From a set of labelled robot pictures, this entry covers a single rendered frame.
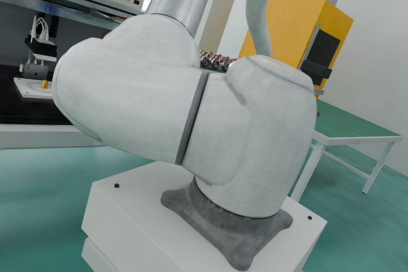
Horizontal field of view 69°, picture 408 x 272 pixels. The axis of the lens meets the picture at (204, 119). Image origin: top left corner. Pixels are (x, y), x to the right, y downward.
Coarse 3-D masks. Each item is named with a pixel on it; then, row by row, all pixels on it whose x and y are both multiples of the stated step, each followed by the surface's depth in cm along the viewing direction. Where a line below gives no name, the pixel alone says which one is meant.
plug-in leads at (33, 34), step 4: (40, 20) 103; (36, 24) 106; (32, 28) 102; (32, 32) 102; (44, 32) 107; (48, 32) 105; (28, 36) 106; (32, 36) 103; (40, 36) 104; (44, 36) 107; (48, 36) 106; (48, 40) 106
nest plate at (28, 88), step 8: (16, 80) 98; (24, 80) 101; (32, 80) 103; (40, 80) 105; (24, 88) 94; (32, 88) 96; (40, 88) 99; (48, 88) 101; (24, 96) 91; (32, 96) 92; (40, 96) 94; (48, 96) 95
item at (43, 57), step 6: (30, 42) 103; (36, 42) 97; (42, 42) 99; (48, 42) 101; (30, 48) 101; (36, 48) 98; (42, 48) 99; (48, 48) 100; (54, 48) 101; (30, 54) 106; (36, 54) 98; (42, 54) 100; (48, 54) 101; (54, 54) 102; (30, 60) 107; (36, 60) 108; (42, 60) 109; (48, 60) 100; (54, 60) 101
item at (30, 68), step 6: (24, 60) 107; (24, 66) 105; (30, 66) 106; (36, 66) 107; (42, 66) 108; (48, 66) 110; (24, 72) 106; (30, 72) 107; (36, 72) 108; (42, 72) 109; (36, 78) 109; (42, 78) 110
